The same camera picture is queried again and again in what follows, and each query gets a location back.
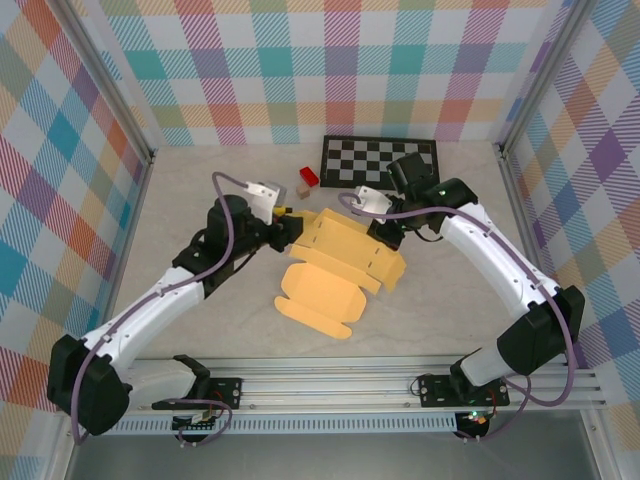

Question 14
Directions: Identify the slotted metal cable duct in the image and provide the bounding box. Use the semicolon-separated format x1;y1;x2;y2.
107;417;459;435

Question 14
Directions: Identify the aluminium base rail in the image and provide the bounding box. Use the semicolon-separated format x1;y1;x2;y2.
124;355;609;412

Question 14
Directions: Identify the small electronics board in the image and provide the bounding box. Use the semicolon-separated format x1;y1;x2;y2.
457;409;494;429
172;412;221;434

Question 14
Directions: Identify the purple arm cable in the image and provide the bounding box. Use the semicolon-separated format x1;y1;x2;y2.
337;192;576;444
72;171;251;449

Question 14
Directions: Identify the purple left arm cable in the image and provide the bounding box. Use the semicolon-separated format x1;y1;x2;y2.
72;171;251;449

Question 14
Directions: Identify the aluminium side rail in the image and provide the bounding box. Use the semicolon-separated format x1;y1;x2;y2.
112;154;157;241
494;144;609;406

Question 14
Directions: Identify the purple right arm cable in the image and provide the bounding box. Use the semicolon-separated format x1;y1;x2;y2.
337;192;576;444

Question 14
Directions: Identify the yellow paper box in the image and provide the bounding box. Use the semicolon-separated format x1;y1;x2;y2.
273;207;407;341

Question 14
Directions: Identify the aluminium frame post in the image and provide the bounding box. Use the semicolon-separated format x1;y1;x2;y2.
52;0;157;169
494;0;599;161

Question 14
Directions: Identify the black grey checkerboard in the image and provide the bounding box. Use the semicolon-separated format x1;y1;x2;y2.
318;134;442;192

